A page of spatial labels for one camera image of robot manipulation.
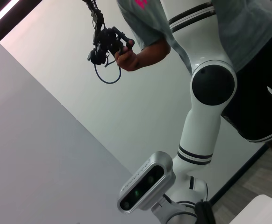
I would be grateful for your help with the person hand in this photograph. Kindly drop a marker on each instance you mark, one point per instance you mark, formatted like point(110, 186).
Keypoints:
point(129, 60)

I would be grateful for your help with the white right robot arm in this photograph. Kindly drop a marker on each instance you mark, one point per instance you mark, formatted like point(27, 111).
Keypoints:
point(203, 130)

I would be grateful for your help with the person forearm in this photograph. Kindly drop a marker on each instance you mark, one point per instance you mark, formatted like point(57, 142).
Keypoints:
point(154, 52)

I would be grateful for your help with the person in grey shirt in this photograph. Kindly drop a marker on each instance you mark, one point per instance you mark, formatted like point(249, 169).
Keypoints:
point(243, 28)

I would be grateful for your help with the black shorts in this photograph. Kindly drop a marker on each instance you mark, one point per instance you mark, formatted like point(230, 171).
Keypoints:
point(255, 105)

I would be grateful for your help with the white ceiling light strip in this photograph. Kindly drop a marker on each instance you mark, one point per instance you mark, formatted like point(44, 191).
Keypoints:
point(0, 13)

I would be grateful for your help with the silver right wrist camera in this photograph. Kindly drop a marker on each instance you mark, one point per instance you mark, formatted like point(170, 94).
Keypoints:
point(150, 182)

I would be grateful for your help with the black wall baseboard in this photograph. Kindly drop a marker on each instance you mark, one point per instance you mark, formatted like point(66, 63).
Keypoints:
point(238, 173)

